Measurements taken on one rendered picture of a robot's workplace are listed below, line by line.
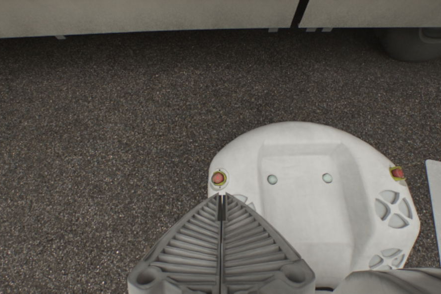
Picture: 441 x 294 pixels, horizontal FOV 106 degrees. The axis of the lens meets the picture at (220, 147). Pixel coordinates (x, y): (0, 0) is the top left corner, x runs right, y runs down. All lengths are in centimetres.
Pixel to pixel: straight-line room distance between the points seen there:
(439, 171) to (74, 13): 175
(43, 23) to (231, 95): 87
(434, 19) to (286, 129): 83
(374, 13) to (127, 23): 99
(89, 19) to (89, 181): 71
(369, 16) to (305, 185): 74
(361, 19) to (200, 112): 79
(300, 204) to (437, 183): 84
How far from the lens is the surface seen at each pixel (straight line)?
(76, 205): 108
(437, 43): 160
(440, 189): 129
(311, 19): 92
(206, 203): 16
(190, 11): 84
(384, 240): 62
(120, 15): 93
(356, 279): 23
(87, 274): 105
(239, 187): 46
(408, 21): 114
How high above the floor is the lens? 82
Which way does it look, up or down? 71 degrees down
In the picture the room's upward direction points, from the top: 5 degrees counter-clockwise
